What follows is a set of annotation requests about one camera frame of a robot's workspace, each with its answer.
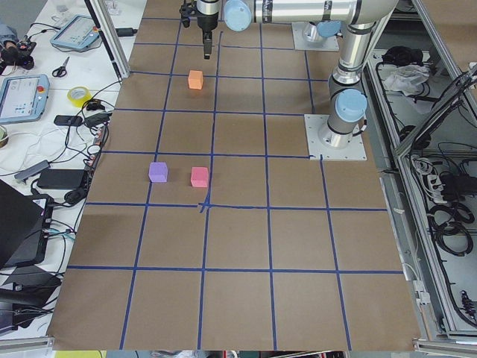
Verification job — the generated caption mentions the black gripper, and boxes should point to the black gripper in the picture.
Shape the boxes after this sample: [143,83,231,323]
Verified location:
[196,11,218,60]

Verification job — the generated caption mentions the orange foam block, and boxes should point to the orange foam block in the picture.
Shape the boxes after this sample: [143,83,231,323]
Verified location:
[188,70,203,90]

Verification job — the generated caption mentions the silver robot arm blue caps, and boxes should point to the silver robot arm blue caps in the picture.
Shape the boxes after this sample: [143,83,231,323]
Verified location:
[180,1,397,149]

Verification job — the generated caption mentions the far teach pendant tablet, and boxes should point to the far teach pendant tablet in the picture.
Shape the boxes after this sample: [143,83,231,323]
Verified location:
[50,15,99,52]

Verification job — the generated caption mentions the teach pendant tablet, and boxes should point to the teach pendant tablet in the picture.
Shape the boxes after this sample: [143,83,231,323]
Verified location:
[1,74,50,124]
[50,15,99,52]

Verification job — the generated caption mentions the pink foam block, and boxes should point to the pink foam block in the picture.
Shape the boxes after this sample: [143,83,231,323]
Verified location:
[191,166,209,188]

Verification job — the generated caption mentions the yellow tape roll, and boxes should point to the yellow tape roll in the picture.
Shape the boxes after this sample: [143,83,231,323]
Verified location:
[67,86,92,108]

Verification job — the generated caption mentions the purple foam block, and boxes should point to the purple foam block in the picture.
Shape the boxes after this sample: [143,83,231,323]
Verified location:
[148,162,168,183]

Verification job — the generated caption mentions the black phone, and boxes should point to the black phone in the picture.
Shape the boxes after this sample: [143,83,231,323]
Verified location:
[54,115,83,127]

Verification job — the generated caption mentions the brown paper mat blue grid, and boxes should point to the brown paper mat blue grid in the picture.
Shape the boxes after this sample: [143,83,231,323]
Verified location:
[48,1,420,351]

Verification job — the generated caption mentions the near teach pendant tablet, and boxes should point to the near teach pendant tablet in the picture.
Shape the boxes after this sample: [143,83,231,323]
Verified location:
[1,74,50,124]

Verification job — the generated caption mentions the white crumpled cloth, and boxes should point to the white crumpled cloth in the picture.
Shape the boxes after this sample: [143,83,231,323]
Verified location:
[383,64,431,96]

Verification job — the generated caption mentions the grey usb hub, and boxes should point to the grey usb hub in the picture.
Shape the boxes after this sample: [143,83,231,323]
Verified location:
[14,160,50,182]

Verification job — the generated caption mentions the black power adapter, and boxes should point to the black power adapter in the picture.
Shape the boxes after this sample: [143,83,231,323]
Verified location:
[37,169,85,189]

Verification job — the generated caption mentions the black laptop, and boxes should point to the black laptop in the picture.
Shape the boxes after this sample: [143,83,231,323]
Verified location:
[1,182,53,269]

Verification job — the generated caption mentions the white power strip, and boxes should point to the white power strip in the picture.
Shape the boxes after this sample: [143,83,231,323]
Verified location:
[426,174,446,204]

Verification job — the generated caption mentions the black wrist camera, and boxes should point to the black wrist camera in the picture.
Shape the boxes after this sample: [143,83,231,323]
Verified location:
[179,0,197,28]

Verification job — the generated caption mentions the aluminium frame post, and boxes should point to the aluminium frame post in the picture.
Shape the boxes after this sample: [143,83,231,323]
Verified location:
[84,0,130,81]

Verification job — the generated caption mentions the black handled scissors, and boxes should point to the black handled scissors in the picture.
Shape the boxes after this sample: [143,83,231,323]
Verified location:
[51,57,70,78]

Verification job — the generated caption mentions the coiled black cables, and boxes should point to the coiled black cables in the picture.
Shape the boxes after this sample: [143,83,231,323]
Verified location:
[428,207,475,258]

